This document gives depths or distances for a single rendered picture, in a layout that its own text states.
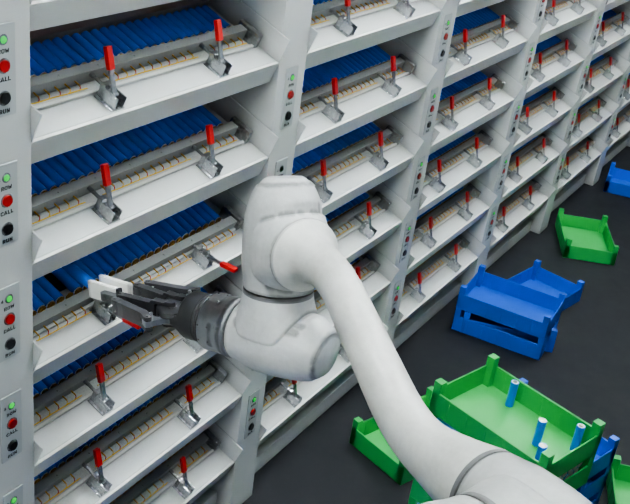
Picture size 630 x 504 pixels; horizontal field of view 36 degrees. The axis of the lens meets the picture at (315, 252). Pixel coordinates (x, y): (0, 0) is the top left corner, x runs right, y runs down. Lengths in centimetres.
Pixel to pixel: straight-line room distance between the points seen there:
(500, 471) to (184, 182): 91
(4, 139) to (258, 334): 43
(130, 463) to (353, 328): 87
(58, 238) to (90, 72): 26
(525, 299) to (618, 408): 51
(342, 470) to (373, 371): 142
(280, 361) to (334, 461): 125
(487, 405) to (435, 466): 114
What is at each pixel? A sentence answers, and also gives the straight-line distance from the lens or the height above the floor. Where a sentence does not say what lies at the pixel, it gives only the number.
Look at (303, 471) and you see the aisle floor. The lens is 255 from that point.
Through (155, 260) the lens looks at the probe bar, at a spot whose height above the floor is 78.
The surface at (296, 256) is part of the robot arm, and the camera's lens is 127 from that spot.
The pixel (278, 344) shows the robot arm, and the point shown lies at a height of 90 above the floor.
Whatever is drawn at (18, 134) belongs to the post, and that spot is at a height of 113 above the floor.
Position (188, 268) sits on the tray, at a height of 74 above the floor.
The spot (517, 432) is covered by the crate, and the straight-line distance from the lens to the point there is 214.
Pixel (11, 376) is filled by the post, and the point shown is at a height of 74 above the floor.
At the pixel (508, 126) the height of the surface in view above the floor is 64.
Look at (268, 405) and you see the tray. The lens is 243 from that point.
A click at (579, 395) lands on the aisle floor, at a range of 309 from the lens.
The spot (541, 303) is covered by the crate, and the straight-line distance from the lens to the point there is 332.
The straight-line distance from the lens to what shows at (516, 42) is 305.
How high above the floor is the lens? 164
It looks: 27 degrees down
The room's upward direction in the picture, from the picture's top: 8 degrees clockwise
